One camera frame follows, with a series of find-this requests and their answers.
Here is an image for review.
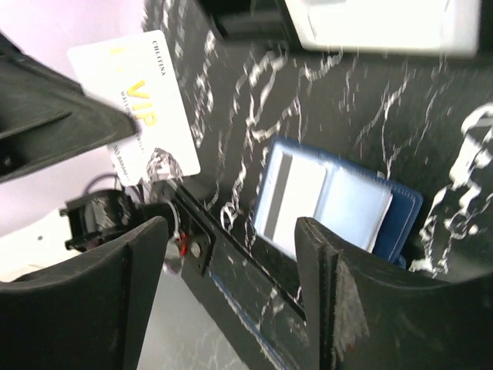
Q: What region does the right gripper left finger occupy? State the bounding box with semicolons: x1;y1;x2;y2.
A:
1;217;168;369

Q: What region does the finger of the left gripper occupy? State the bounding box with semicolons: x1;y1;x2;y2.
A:
1;36;137;182

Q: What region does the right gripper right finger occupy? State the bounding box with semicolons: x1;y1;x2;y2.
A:
294;217;492;369

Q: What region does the white VIP card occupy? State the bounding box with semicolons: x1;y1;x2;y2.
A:
68;30;200;186

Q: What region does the blue card holder wallet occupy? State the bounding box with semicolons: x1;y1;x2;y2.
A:
253;136;423;267

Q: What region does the silver card with stripe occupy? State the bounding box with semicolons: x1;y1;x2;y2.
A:
254;149;327;260

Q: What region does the white plastic bin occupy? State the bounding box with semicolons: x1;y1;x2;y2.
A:
286;0;481;56

